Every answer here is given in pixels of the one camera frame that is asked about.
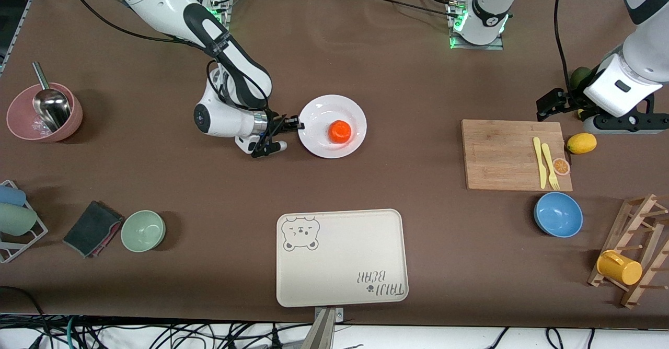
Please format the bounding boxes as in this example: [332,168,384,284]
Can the green floor cable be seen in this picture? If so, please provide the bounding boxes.
[64,315,80,349]

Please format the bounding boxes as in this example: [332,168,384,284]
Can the white round plate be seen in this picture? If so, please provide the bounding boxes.
[297,94,367,159]

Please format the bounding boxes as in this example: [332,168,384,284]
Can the dark grey folded cloth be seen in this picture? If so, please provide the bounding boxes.
[63,201,124,258]

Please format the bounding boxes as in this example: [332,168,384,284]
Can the pink bowl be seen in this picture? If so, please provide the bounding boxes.
[6,83,83,143]

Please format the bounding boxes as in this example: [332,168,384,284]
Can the yellow plastic fork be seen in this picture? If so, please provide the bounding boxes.
[541,143,561,191]

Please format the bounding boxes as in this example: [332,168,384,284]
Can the yellow mug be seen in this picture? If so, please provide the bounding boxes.
[596,250,643,286]

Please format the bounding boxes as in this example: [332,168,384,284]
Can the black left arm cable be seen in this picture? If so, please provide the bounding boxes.
[553,0,576,98]

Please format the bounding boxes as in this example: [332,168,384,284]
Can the pale green bowl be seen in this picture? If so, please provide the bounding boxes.
[121,210,166,253]

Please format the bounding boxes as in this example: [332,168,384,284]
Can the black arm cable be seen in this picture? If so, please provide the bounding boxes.
[60,0,278,130]
[553,0,576,98]

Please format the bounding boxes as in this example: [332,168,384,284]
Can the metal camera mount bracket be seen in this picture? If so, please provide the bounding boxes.
[301,307,345,349]

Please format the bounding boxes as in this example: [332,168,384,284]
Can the wooden mug rack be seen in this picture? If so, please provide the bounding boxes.
[587,193,669,309]

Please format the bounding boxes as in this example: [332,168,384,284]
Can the blue bowl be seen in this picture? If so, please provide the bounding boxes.
[534,192,583,238]

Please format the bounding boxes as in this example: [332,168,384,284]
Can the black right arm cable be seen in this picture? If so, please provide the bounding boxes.
[60,0,278,130]

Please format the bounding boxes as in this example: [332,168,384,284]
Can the pale green cup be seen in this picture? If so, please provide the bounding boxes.
[0,203,38,237]

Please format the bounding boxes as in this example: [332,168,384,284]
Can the metal scoop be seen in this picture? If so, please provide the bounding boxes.
[31,62,72,133]

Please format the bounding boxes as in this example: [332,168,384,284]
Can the beige tray with bear print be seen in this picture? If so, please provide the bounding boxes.
[276,209,409,308]

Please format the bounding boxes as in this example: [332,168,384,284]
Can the yellow plastic knife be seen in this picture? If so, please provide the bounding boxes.
[533,137,547,189]

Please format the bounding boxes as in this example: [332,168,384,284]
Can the blue cup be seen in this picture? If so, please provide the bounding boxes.
[0,185,27,207]

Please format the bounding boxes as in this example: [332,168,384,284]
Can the orange fruit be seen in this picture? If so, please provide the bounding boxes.
[329,120,352,144]

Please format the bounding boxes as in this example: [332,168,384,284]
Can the white wire rack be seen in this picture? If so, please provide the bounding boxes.
[0,180,49,264]

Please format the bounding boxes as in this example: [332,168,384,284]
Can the wooden cutting board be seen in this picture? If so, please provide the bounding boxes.
[461,119,573,192]

